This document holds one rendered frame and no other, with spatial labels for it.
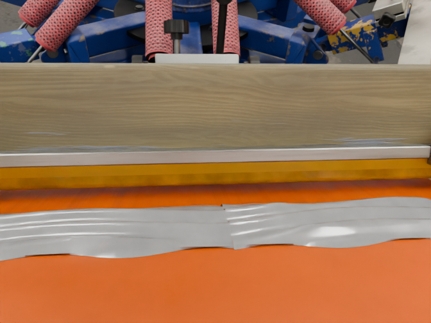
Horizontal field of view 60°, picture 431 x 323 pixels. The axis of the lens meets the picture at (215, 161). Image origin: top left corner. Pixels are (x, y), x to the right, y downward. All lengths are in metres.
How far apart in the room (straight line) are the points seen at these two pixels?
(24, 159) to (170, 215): 0.12
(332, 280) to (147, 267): 0.09
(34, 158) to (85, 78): 0.07
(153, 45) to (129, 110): 0.41
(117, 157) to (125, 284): 0.12
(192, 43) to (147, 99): 0.63
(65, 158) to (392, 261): 0.23
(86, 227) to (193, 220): 0.07
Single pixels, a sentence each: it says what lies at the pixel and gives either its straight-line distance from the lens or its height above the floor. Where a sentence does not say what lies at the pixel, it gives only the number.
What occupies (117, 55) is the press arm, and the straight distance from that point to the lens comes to 1.06.
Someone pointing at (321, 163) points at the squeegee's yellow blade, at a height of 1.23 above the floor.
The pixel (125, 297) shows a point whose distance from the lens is 0.19.
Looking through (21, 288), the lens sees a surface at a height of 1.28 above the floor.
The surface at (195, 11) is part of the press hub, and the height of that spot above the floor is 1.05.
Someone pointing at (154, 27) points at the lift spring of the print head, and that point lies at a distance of 0.71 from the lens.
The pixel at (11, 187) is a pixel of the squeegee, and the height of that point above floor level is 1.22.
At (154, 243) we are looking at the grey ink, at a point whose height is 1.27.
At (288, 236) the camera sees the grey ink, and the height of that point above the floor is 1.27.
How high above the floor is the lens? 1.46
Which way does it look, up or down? 46 degrees down
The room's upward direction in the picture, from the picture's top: 5 degrees clockwise
